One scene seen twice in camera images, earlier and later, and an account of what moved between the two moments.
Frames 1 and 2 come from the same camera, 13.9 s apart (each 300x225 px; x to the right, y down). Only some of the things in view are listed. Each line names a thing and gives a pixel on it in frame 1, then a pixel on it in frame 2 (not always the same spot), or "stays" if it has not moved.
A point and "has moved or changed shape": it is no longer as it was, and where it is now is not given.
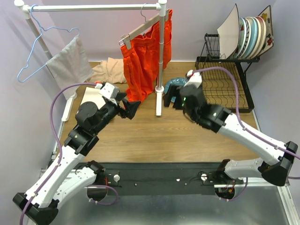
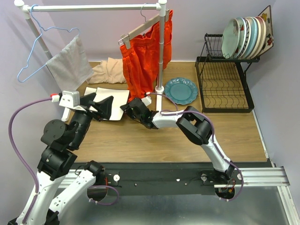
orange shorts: [141, 61] stays
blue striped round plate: [248, 29] stays
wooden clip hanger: [126, 39] stays
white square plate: [229, 33] has moved or changed shape
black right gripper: [171, 92] -> [126, 108]
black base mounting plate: [159, 178] stays
